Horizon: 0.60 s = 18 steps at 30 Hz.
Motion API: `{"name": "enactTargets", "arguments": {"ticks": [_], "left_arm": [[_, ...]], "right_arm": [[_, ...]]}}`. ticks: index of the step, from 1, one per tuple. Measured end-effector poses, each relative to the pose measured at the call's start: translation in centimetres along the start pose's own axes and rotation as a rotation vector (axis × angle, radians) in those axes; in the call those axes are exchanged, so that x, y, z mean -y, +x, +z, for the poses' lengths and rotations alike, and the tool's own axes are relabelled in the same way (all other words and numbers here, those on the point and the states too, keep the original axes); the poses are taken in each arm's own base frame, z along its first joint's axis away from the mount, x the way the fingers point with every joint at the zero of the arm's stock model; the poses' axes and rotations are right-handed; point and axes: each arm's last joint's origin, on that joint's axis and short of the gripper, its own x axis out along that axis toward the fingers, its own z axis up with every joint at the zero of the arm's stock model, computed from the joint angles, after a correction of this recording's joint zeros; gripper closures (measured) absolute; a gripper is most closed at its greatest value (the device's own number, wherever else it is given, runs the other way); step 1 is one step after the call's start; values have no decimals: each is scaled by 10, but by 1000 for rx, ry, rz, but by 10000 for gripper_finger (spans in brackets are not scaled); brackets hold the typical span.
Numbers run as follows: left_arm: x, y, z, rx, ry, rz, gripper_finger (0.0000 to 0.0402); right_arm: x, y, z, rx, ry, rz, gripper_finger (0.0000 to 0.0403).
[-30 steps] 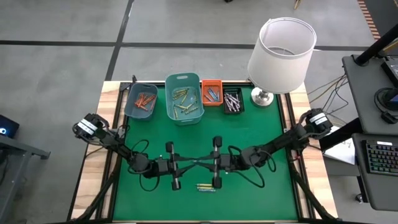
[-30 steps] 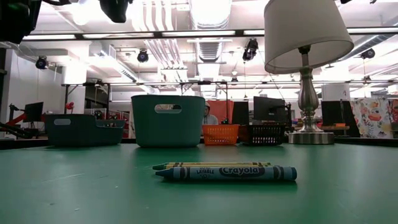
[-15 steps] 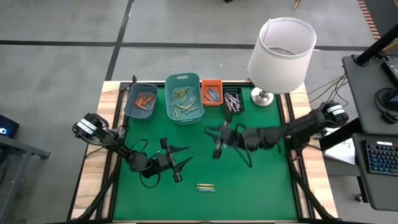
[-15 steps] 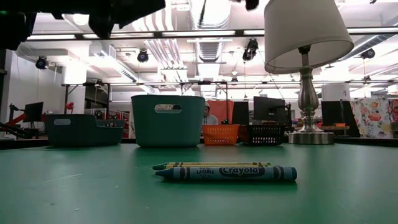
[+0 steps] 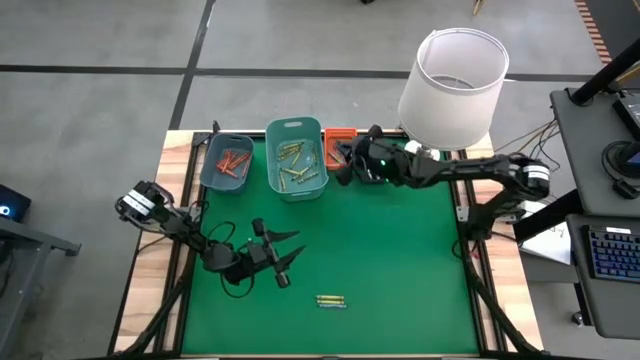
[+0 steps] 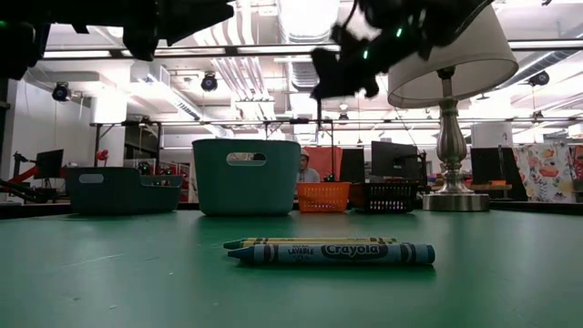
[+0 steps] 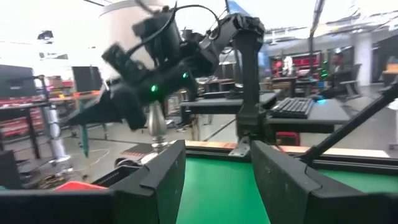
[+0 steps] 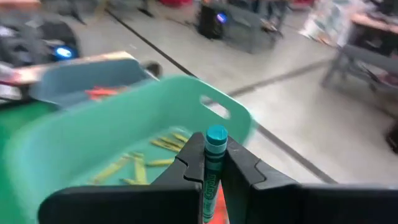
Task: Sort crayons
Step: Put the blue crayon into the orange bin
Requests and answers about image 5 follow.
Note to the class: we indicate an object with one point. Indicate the orange plastic basket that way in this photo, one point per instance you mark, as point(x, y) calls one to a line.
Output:
point(340, 134)

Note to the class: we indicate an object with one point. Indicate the table lamp white shade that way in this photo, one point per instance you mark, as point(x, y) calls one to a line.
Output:
point(450, 100)

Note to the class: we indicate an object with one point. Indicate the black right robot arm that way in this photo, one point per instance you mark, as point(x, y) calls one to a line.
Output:
point(475, 172)

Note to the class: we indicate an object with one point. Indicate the small blue-grey plastic bin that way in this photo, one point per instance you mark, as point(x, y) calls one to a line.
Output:
point(210, 175)

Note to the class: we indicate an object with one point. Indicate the blue crayons in orange basket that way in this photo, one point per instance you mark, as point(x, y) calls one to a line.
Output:
point(336, 157)

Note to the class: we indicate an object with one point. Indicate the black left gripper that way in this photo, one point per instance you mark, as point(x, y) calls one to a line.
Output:
point(280, 272)

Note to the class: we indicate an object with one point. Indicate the red-orange crayon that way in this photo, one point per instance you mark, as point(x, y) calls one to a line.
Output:
point(226, 162)
point(222, 159)

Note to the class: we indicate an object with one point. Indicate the black screen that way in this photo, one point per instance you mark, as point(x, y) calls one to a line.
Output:
point(631, 112)

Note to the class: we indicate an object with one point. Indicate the red crayon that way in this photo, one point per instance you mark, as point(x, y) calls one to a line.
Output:
point(231, 173)
point(245, 169)

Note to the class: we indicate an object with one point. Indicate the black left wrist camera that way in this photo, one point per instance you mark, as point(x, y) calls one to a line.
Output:
point(257, 254)

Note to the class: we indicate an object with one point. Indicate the green table mat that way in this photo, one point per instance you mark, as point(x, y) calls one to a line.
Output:
point(375, 275)

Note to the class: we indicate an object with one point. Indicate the black keyboard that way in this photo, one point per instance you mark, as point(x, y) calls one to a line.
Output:
point(617, 255)

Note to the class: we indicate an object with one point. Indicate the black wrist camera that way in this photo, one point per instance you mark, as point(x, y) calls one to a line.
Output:
point(382, 162)
point(257, 254)

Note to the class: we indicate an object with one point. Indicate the grey metal cart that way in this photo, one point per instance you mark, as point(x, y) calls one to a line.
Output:
point(35, 234)

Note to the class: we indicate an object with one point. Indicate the black round device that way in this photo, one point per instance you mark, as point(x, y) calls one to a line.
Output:
point(607, 160)

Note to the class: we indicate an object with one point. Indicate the black device blue light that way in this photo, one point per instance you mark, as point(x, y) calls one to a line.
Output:
point(17, 200)

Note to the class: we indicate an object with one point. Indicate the white paper sheet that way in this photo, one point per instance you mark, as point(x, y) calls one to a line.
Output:
point(550, 245)

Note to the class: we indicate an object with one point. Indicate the black pole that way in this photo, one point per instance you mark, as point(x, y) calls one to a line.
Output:
point(607, 72)

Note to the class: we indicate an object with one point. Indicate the grey side desk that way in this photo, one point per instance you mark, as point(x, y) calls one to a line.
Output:
point(585, 165)

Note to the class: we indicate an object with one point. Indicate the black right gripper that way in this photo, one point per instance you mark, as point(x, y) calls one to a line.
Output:
point(362, 170)

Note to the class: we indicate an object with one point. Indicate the grey keyboard desk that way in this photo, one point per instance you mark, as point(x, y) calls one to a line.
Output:
point(615, 310)

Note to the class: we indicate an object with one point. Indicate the black support bar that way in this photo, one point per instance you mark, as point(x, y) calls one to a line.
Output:
point(542, 215)

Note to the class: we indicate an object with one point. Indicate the silver mounting bracket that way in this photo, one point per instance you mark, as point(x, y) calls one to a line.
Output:
point(463, 213)

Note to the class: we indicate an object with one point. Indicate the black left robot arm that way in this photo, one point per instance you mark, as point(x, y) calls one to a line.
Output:
point(170, 220)

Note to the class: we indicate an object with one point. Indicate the blue crayon Crayola print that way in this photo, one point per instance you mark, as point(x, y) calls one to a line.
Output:
point(332, 305)

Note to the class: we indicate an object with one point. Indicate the large teal plastic bin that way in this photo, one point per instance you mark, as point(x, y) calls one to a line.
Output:
point(295, 192)

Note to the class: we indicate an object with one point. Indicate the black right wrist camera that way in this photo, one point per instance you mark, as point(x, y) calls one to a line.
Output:
point(382, 162)

